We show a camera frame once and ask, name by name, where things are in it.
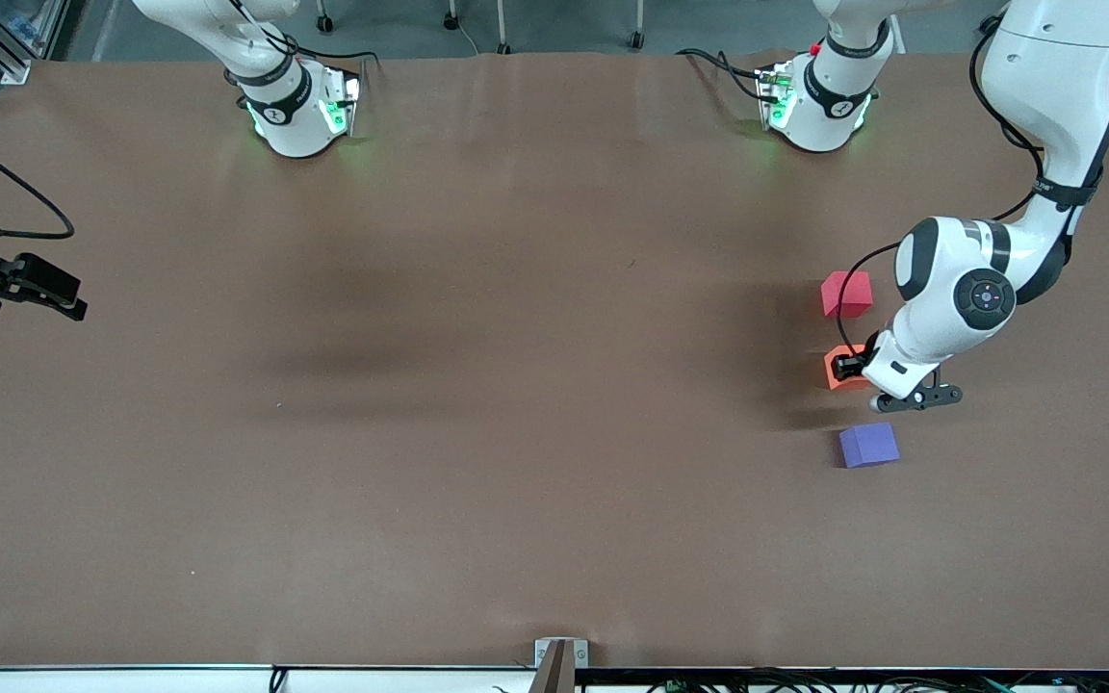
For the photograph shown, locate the orange foam cube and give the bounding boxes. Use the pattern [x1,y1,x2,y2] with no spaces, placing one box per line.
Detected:
[823,344,873,393]

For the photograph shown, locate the red foam cube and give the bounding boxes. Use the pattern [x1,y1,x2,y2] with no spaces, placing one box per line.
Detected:
[820,270,875,320]

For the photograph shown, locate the purple foam cube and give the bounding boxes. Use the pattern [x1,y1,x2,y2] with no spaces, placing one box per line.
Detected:
[838,422,901,470]

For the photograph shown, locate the black right arm wrist cable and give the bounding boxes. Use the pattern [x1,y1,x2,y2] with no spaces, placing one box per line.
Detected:
[0,117,76,241]

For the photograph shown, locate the black arm wrist cable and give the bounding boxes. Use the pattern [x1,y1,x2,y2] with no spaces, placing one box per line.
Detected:
[835,8,1048,334]
[0,117,76,241]

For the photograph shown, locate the aluminium frame profile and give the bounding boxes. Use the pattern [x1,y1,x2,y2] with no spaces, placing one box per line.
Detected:
[0,0,72,86]

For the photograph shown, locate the black left arm wrist cable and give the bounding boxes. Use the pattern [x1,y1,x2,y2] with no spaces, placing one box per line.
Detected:
[835,8,1048,334]

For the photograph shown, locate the black left arm base cable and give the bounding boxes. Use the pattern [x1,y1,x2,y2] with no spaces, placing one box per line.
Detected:
[676,46,769,103]

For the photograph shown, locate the black arm base cable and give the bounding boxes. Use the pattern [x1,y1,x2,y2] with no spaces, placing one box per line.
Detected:
[676,46,769,103]
[225,0,382,76]

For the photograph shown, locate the black right arm base cable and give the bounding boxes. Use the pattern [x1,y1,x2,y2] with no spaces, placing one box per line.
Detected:
[225,0,382,76]

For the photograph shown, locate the metal mounting bracket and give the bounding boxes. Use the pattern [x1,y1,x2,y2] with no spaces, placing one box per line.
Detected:
[533,637,590,693]

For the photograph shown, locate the brown camera post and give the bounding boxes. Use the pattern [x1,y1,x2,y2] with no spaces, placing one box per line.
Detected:
[528,642,577,693]

